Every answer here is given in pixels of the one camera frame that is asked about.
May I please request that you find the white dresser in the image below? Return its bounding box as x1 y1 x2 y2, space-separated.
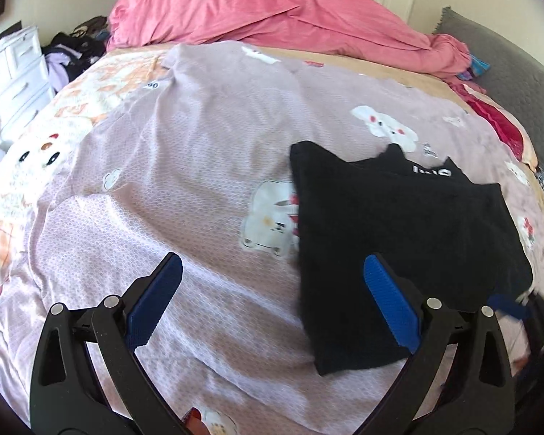
0 25 57 148

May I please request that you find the colourful striped cloth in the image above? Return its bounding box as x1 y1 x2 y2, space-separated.
458 53 494 81

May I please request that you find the pile of dark clothes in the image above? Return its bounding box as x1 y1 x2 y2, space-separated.
43 16 110 92

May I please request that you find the grey quilted pillow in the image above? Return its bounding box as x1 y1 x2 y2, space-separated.
433 7 544 182

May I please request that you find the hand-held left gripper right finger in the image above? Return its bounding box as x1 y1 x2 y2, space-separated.
358 251 515 435

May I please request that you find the black shirt with orange patches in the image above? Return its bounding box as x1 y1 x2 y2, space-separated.
289 140 534 377

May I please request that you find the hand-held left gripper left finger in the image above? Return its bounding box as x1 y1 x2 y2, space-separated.
29 251 184 435

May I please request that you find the red cloth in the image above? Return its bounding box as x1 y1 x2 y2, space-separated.
449 77 539 170

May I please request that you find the person's left hand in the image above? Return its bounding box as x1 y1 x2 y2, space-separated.
182 407 213 435

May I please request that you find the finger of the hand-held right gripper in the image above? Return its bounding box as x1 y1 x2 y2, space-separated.
488 294 532 322

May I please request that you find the pink duvet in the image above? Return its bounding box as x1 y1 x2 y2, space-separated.
106 0 472 86

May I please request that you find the peach bear printed quilt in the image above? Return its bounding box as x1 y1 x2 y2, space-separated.
0 49 173 300

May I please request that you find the lilac bear printed blanket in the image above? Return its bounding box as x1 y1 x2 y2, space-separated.
0 41 544 435

